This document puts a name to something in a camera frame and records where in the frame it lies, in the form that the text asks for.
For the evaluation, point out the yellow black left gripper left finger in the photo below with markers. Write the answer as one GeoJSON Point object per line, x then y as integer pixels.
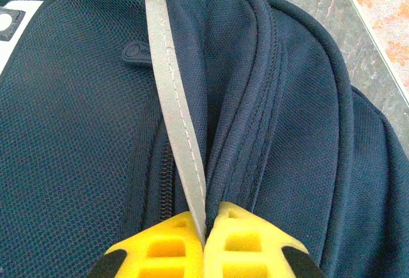
{"type": "Point", "coordinates": [166, 249]}

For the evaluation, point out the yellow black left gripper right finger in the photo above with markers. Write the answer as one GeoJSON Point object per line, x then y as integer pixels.
{"type": "Point", "coordinates": [249, 246]}

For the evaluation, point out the aluminium table edge rail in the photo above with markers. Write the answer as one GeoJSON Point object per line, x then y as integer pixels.
{"type": "Point", "coordinates": [370, 32]}

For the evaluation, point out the navy blue student backpack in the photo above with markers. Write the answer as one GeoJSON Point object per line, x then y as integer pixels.
{"type": "Point", "coordinates": [96, 131]}

